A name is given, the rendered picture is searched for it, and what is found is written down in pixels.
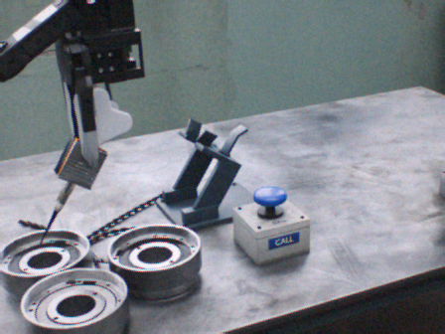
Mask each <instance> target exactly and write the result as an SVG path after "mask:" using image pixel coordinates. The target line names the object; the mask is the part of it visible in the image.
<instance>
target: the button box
mask: <svg viewBox="0 0 445 334"><path fill-rule="evenodd" d="M232 219H233V233H234V241H235V242H236V243H237V244H238V245H239V246H240V247H241V248H242V249H243V250H244V251H245V253H246V254H247V255H248V256H249V257H250V258H251V260H253V261H254V263H256V265H263V264H266V263H270V262H273V261H276V260H281V259H283V258H288V257H291V256H296V255H298V254H304V253H306V252H309V251H310V219H309V217H307V216H306V215H305V214H304V213H302V212H301V211H300V210H298V208H296V206H294V205H293V204H292V203H290V202H289V201H288V200H287V201H286V202H285V203H284V204H281V205H280V206H275V211H274V212H273V213H267V212H266V211H265V206H260V205H258V204H256V203H253V204H247V205H244V206H238V207H235V208H232Z"/></svg>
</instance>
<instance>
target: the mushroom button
mask: <svg viewBox="0 0 445 334"><path fill-rule="evenodd" d="M253 201H254V202H255V203H256V204H258V205H260V206H265V211H266V212H267V213H273V212H274V211H275V206H280V205H281V204H284V203H285V202H286V201H287V193H285V191H284V190H283V189H282V188H278V187H274V186H266V187H263V188H258V189H257V190H256V191H255V192H254V195H253Z"/></svg>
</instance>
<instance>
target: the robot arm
mask: <svg viewBox="0 0 445 334"><path fill-rule="evenodd" d="M53 43H56V56H57V61H58V67H59V72H60V74H61V82H62V86H63V93H64V96H65V103H66V106H67V113H68V114H69V121H70V124H71V130H72V132H73V136H75V137H77V138H79V140H80V144H81V155H82V156H83V157H84V158H85V160H86V161H87V162H88V164H89V165H90V166H92V168H97V167H98V146H100V145H101V144H104V143H105V142H108V141H109V140H112V139H113V138H115V137H118V136H120V135H122V134H124V133H126V132H128V131H129V130H130V129H131V126H132V119H131V115H129V113H126V112H123V111H119V108H118V104H117V103H116V102H113V101H111V100H109V94H108V93H107V91H106V90H105V89H103V88H101V87H98V85H97V84H103V83H109V84H113V83H121V82H125V81H130V80H134V79H143V78H145V74H144V61H143V53H142V40H141V33H140V30H138V29H136V25H135V18H134V5H133V0H57V1H55V2H54V3H53V4H51V5H50V6H49V7H48V8H46V9H45V10H44V11H43V12H41V13H40V14H38V16H36V17H35V18H34V19H32V20H31V21H29V23H27V24H26V25H25V26H24V27H22V28H21V29H19V31H18V32H16V33H15V34H13V35H12V36H10V38H8V39H7V40H2V41H1V42H0V83H4V82H5V81H7V80H10V79H13V78H14V77H15V76H16V75H17V74H19V73H20V72H21V71H22V70H23V69H24V68H25V67H26V65H27V64H28V63H29V62H30V61H32V60H33V59H34V58H36V57H37V56H38V55H40V54H41V52H43V51H44V50H46V49H47V48H48V47H49V46H51V45H52V44H53ZM137 44H138V52H139V59H140V68H136V60H135V59H132V58H130V57H129V53H132V51H131V49H132V45H137ZM135 68H136V69H135ZM439 192H440V196H442V199H444V201H445V167H444V169H443V170H442V173H441V175H440V187H439Z"/></svg>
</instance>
